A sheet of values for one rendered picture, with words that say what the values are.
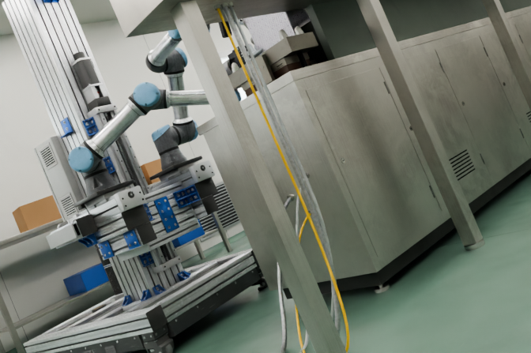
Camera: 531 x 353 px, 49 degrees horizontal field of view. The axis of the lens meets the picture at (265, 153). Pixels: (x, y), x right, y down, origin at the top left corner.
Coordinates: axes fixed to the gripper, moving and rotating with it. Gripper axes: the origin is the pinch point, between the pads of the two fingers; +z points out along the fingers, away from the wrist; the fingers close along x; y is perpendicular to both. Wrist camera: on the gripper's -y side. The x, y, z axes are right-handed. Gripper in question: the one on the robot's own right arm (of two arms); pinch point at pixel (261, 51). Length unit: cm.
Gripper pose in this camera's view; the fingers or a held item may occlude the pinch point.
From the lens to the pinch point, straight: 258.3
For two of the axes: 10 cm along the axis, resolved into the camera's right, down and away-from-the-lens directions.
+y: -3.9, -9.2, 0.3
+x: 6.9, -2.7, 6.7
